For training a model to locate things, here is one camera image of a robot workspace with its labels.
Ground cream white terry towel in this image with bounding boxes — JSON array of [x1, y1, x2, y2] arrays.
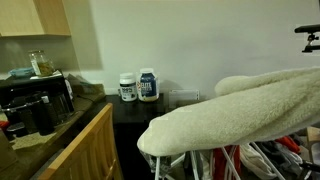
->
[[136, 67, 320, 157]]

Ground wooden board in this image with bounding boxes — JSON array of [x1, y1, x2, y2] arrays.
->
[[306, 125, 320, 144]]

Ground large blue-label protein tub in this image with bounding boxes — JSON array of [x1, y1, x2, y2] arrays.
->
[[136, 67, 160, 103]]

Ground small black-label supplement tub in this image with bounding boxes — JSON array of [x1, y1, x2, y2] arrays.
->
[[118, 72, 138, 103]]

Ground black side table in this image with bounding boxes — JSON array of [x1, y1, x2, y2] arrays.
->
[[105, 94, 167, 180]]

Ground grey shorts with green stripe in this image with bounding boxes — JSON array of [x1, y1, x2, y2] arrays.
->
[[139, 149, 186, 175]]

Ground crumpled brown bag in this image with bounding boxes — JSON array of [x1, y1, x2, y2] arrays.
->
[[67, 73, 106, 102]]

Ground wooden slatted chair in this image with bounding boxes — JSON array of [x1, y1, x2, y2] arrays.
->
[[37, 102, 124, 180]]

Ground red white-trimmed garment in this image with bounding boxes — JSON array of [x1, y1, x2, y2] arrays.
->
[[212, 145, 240, 180]]

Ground glass carafe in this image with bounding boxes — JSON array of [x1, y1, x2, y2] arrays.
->
[[49, 93, 73, 125]]

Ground white metal drying rack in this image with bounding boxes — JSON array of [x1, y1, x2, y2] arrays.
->
[[153, 141, 286, 180]]

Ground white shirt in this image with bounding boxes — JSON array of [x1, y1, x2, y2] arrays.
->
[[239, 143, 278, 180]]

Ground glass jar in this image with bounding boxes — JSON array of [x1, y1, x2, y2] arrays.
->
[[28, 49, 56, 77]]

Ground black coffee machine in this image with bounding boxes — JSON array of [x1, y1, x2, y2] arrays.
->
[[0, 70, 75, 116]]

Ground black coffee maker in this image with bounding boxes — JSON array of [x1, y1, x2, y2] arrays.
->
[[1, 93, 56, 137]]

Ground kitchen counter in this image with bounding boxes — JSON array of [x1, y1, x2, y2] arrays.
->
[[0, 93, 107, 180]]

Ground orange red cloth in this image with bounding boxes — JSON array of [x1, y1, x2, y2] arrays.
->
[[274, 135, 301, 155]]

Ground blue bowl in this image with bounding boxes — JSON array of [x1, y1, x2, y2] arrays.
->
[[8, 67, 35, 80]]

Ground grey clothes pile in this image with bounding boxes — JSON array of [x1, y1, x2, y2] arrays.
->
[[259, 141, 303, 178]]

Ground red kitchen item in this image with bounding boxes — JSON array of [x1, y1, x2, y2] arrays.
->
[[0, 120, 11, 132]]

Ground black clamp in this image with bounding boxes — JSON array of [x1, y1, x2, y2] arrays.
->
[[299, 160, 320, 173]]

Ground light wood wall cabinet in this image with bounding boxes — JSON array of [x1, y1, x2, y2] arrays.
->
[[0, 0, 72, 38]]

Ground black camera on stand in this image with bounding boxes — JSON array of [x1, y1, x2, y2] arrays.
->
[[293, 23, 320, 54]]

